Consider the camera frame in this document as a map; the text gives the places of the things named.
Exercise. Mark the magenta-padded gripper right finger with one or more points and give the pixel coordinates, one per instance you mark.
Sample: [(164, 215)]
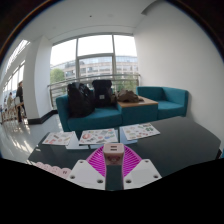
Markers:
[(143, 173)]

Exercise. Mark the sticker sheet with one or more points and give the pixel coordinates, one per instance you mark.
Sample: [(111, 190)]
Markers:
[(98, 136), (58, 138), (140, 131)]

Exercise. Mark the teal chair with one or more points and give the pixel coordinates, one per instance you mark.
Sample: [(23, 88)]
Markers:
[(221, 154)]

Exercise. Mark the pink charger block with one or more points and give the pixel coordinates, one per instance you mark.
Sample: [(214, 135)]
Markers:
[(113, 154)]

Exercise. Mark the large black backpack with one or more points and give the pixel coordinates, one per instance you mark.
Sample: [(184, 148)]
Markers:
[(80, 100)]

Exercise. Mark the teal sofa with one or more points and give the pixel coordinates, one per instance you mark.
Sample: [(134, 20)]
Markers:
[(100, 118)]

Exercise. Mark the brown jacket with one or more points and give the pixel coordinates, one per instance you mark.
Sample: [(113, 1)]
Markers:
[(128, 96)]

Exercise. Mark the black backpack with label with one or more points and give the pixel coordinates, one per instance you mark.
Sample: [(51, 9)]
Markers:
[(102, 93)]

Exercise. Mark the person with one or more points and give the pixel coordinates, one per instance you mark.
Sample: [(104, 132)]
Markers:
[(10, 99), (20, 96)]

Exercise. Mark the teal wooden-top side table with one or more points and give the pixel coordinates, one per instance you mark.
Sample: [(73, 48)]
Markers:
[(138, 111)]

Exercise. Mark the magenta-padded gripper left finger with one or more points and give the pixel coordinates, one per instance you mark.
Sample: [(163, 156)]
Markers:
[(83, 173)]

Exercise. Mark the metal window railing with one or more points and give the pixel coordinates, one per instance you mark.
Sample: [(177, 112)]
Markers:
[(63, 83)]

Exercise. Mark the teal armchair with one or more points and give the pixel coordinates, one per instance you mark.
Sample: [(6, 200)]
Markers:
[(170, 101)]

